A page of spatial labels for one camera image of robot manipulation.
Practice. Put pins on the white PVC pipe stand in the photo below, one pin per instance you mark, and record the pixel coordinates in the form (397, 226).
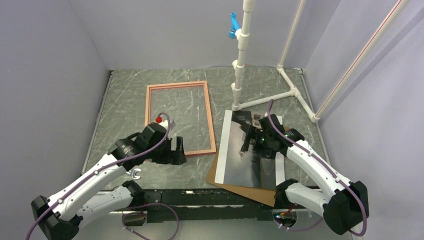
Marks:
(239, 64)

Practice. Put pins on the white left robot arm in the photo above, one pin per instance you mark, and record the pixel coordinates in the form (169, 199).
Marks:
(61, 215)

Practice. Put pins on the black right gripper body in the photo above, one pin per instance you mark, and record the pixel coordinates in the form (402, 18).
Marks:
(262, 145)

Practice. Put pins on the clear acrylic sheet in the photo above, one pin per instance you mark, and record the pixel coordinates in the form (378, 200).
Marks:
(187, 107)

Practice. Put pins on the red wooden picture frame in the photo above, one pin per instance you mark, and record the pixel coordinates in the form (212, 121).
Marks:
(200, 83)

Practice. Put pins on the silver open-end wrench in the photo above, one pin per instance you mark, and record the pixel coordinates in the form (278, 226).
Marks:
(135, 174)

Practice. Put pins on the brown cardboard backing board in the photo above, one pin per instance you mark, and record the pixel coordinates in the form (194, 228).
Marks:
(251, 195)

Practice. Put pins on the glossy photo with white borders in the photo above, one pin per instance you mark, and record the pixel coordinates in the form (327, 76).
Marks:
(242, 117)

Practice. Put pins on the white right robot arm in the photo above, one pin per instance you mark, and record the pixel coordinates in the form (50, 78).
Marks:
(341, 203)

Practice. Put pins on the blue pipe fitting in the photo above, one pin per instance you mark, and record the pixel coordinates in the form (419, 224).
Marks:
(235, 30)

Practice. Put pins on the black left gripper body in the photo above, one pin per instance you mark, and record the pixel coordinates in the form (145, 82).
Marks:
(150, 153)

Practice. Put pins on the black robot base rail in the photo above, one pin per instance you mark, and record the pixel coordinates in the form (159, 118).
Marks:
(160, 205)

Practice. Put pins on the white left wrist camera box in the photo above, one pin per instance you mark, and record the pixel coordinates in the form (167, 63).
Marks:
(165, 122)

